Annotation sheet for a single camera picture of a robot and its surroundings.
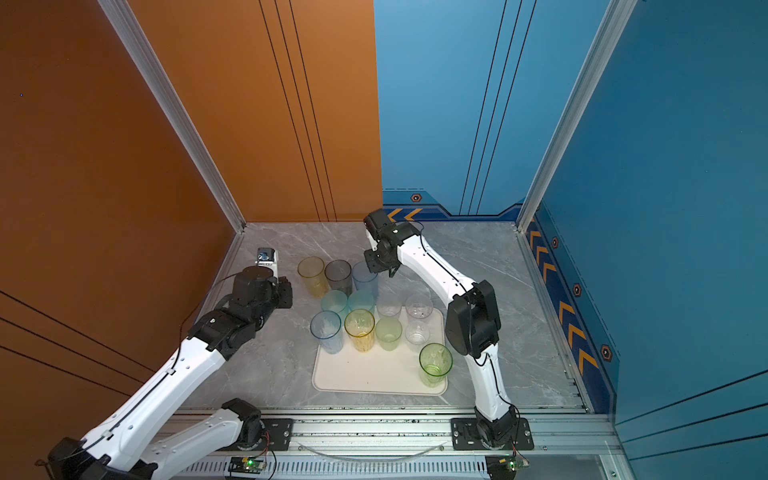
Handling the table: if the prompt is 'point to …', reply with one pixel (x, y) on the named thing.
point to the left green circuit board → (247, 464)
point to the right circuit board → (503, 466)
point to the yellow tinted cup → (359, 324)
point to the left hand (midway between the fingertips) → (283, 276)
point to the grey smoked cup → (339, 276)
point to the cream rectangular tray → (378, 370)
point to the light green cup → (388, 332)
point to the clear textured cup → (389, 305)
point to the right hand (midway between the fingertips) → (374, 264)
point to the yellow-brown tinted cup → (312, 269)
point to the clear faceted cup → (419, 306)
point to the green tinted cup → (435, 363)
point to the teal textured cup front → (361, 299)
